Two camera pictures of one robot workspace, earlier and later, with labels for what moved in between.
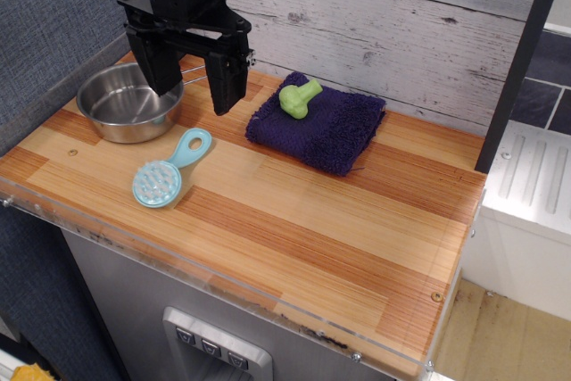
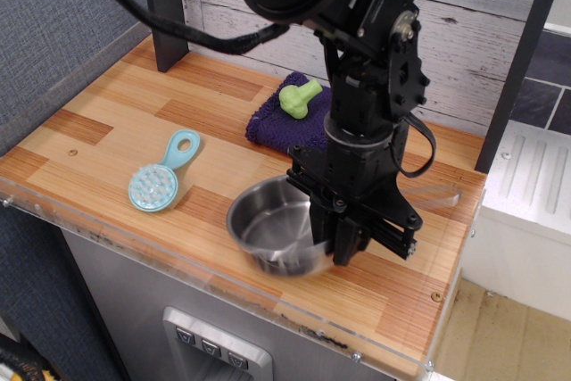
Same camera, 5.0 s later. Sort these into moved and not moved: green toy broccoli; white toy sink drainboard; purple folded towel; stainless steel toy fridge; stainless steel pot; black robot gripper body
Moved: black robot gripper body; stainless steel pot
Not moved: white toy sink drainboard; purple folded towel; green toy broccoli; stainless steel toy fridge
